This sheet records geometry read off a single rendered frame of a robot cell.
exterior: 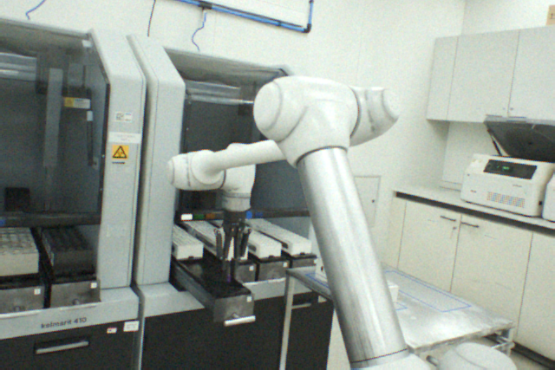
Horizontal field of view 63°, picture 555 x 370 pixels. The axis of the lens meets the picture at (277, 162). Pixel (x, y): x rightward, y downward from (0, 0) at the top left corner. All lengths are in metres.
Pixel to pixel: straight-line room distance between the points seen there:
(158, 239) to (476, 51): 3.03
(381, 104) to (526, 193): 2.43
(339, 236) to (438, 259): 2.94
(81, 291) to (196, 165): 0.52
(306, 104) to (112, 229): 0.92
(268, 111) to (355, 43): 2.72
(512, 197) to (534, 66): 0.97
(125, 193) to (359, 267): 0.96
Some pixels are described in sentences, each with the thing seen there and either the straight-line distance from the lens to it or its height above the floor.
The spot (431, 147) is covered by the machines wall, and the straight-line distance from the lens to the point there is 4.26.
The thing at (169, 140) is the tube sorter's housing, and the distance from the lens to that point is 1.58.
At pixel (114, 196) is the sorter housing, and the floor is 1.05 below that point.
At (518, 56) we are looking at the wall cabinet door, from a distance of 3.79.
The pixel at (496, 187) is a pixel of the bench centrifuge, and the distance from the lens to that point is 3.43.
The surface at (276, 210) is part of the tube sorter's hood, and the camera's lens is 1.79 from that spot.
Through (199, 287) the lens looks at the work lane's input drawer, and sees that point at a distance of 1.49.
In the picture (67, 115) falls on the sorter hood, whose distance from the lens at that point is 1.48.
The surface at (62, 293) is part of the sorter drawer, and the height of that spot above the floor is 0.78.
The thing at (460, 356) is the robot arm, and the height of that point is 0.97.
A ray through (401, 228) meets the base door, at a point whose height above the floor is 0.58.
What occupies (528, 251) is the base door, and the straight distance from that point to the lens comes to 3.35.
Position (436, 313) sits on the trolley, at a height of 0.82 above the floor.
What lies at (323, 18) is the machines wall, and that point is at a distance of 3.36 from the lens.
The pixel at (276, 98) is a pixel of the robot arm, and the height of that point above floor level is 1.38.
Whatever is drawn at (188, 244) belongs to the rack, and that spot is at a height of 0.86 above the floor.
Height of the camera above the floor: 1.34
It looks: 5 degrees down
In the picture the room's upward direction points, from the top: 6 degrees clockwise
